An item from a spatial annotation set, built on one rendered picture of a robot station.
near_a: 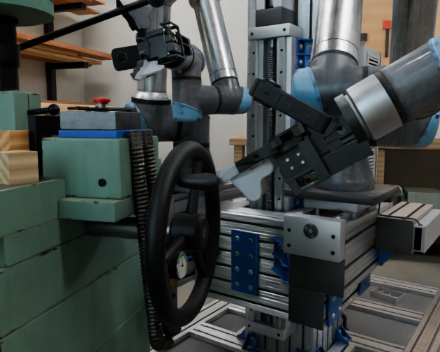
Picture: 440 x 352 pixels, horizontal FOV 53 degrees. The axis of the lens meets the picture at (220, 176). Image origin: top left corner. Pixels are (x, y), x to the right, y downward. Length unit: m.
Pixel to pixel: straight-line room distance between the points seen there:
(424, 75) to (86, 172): 0.47
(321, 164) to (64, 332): 0.47
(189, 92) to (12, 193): 0.59
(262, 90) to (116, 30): 4.12
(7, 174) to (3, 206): 0.06
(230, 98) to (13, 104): 0.56
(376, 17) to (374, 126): 3.35
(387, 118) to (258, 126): 0.79
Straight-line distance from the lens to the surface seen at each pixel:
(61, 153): 0.71
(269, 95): 0.58
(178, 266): 0.99
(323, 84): 0.68
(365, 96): 0.57
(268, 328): 1.43
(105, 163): 0.67
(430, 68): 0.57
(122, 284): 0.91
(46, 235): 0.69
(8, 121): 0.81
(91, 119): 0.69
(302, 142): 0.57
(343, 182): 1.09
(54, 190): 0.69
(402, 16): 1.01
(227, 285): 1.32
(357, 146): 0.58
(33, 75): 4.29
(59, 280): 0.73
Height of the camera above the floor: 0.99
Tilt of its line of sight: 7 degrees down
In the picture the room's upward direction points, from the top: straight up
